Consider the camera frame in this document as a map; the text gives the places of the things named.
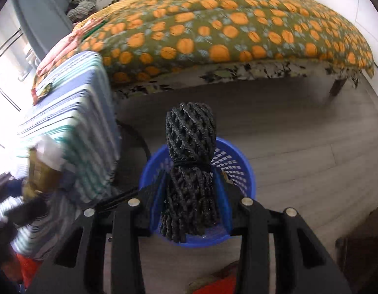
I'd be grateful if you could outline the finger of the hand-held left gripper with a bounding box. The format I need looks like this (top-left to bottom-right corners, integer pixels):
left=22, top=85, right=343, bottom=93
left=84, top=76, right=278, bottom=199
left=7, top=197, right=49, bottom=224

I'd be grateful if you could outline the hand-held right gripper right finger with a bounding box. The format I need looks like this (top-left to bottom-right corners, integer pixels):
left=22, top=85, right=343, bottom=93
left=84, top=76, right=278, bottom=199
left=212, top=171, right=352, bottom=294

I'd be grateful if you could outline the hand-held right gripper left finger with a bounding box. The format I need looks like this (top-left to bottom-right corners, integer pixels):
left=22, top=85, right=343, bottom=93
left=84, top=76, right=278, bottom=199
left=25, top=171, right=168, bottom=294

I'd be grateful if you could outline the blue plastic basket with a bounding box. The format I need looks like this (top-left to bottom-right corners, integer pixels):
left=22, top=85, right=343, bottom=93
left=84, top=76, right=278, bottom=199
left=138, top=137, right=257, bottom=248

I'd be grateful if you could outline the black foam net sleeve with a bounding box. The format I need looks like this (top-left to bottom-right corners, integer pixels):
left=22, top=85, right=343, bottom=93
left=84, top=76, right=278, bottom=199
left=158, top=102, right=222, bottom=244

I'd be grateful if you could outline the red cloth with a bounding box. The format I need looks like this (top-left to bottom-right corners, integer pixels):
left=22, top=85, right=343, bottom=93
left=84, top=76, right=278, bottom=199
left=16, top=253, right=42, bottom=285

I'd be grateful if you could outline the blue green striped tablecloth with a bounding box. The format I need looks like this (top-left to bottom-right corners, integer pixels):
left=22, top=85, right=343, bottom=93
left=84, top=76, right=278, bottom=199
left=0, top=50, right=122, bottom=261

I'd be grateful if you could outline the floral bed skirt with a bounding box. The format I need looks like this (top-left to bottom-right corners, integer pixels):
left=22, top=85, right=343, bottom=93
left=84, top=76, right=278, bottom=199
left=111, top=60, right=363, bottom=98

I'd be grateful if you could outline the window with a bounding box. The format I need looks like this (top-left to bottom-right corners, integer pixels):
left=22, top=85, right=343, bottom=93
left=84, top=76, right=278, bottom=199
left=0, top=6, right=39, bottom=178

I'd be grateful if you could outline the dark brown wooden cabinet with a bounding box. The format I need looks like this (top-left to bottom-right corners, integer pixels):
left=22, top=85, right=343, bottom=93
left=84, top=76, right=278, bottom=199
left=334, top=202, right=378, bottom=294

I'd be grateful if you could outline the bed with orange floral cover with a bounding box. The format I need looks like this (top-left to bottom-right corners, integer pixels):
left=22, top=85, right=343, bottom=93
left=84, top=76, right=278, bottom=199
left=74, top=0, right=375, bottom=88

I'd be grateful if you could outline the blue curtain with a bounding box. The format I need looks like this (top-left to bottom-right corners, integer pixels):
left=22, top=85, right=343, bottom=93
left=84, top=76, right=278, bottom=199
left=11, top=0, right=75, bottom=65

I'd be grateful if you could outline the pile of clothes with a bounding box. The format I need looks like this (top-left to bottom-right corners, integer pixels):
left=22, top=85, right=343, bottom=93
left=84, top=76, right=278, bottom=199
left=66, top=0, right=99, bottom=23

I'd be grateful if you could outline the white wardrobe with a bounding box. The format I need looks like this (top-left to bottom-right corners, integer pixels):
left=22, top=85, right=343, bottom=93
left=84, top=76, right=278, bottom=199
left=354, top=0, right=378, bottom=52

